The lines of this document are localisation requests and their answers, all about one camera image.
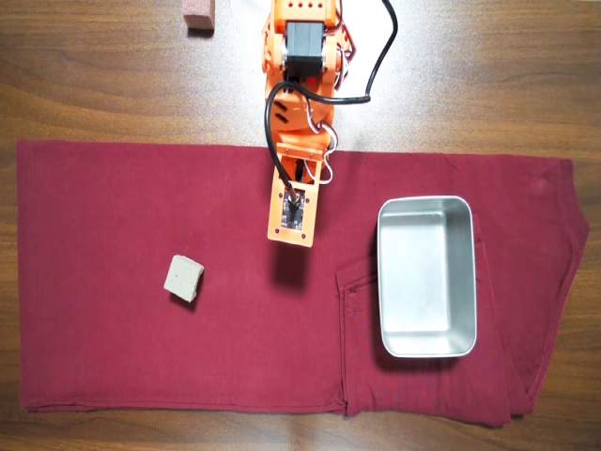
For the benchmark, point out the pink sponge block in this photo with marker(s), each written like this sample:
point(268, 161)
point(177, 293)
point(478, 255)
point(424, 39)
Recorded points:
point(199, 16)

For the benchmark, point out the rectangular metal tray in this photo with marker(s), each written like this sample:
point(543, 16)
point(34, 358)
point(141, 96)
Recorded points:
point(425, 282)

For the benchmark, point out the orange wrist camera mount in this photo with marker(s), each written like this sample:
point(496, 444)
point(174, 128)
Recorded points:
point(278, 221)

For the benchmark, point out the maroon cloth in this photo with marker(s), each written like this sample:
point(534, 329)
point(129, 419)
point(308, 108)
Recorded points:
point(141, 352)

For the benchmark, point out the beige foam cube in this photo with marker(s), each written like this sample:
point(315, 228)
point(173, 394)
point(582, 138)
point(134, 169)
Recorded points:
point(182, 277)

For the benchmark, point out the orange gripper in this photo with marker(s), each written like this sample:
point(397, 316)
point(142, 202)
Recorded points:
point(300, 151)

